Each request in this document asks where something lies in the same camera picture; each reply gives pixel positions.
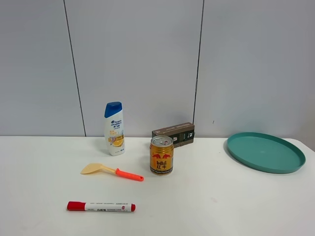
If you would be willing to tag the gold Red Bull can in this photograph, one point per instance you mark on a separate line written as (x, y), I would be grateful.
(161, 155)

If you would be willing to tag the brown cardboard box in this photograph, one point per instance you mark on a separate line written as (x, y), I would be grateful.
(181, 134)

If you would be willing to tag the white blue shampoo bottle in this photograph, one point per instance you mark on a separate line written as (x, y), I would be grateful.
(114, 128)

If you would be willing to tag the red white marker pen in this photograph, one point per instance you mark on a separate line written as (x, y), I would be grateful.
(102, 207)

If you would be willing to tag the teal round plastic tray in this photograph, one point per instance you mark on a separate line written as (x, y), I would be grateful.
(265, 152)

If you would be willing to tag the beige spoon orange handle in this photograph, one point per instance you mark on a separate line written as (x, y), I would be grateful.
(98, 167)

